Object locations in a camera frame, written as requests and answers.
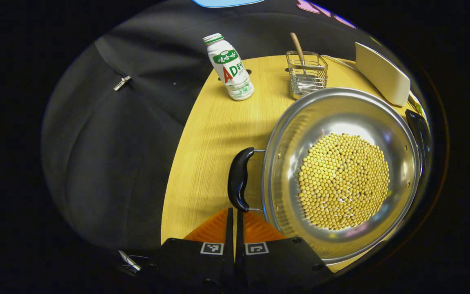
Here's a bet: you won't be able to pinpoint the white toaster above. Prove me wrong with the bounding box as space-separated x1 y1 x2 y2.
354 42 411 108

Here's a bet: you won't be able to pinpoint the stainless steel pot black handles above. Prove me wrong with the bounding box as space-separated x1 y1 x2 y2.
227 87 423 265

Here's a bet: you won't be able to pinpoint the silver metal clip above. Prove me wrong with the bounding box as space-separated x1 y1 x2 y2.
113 75 132 91
118 249 142 273

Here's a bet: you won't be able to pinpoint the wooden handled spoon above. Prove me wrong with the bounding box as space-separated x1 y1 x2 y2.
290 32 314 89

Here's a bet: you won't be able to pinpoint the pile of yellow soybeans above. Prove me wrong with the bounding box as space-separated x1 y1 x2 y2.
298 132 391 231

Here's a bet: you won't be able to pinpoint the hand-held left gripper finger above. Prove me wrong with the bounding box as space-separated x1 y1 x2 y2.
235 209 336 294
149 207 235 294

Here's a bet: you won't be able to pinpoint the white green drink bottle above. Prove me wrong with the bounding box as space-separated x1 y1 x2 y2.
202 33 255 102

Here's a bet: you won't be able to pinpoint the wire cutlery basket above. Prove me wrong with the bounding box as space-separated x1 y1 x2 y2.
286 50 329 100

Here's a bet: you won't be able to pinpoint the white power cable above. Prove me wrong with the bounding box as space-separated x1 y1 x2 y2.
321 54 360 73

